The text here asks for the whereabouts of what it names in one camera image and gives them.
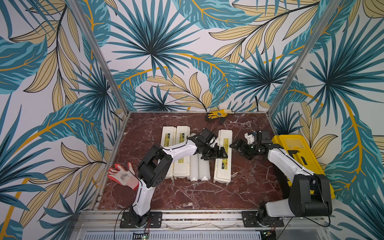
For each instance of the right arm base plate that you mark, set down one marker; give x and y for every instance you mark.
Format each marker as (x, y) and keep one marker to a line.
(252, 219)

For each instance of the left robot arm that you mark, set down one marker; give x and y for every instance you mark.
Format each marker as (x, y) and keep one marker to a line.
(156, 163)

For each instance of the plastic wrap roll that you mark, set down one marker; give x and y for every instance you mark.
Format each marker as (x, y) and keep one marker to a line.
(194, 168)
(204, 170)

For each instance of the yellow black toolbox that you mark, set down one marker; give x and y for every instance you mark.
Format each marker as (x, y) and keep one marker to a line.
(293, 156)

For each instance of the middle plastic wrap roll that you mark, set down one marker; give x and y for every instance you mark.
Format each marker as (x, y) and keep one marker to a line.
(204, 170)

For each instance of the yellow black work glove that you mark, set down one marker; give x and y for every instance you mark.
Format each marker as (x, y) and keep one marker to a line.
(220, 115)

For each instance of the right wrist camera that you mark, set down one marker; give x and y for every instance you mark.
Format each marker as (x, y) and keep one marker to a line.
(251, 138)

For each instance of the white wrap dispenser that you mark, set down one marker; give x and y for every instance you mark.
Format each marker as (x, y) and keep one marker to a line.
(223, 167)
(168, 139)
(182, 165)

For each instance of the aluminium front rail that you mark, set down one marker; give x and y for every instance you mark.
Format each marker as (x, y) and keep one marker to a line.
(172, 220)

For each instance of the left plastic wrap roll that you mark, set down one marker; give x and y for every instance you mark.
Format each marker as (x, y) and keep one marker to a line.
(194, 168)

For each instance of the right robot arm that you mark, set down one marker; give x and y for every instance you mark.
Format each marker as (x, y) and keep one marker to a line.
(310, 194)

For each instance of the red white work glove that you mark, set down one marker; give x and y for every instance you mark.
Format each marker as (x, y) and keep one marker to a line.
(124, 177)

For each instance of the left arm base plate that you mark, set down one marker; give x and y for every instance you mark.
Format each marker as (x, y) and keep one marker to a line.
(131, 220)

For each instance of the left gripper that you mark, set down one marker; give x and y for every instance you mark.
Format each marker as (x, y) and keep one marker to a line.
(216, 154)

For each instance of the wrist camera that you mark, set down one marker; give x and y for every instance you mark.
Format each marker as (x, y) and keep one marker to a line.
(251, 138)
(207, 136)

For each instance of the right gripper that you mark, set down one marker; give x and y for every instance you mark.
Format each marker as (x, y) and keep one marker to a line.
(248, 147)

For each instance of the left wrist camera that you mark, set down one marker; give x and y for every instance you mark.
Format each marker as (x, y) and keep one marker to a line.
(207, 136)

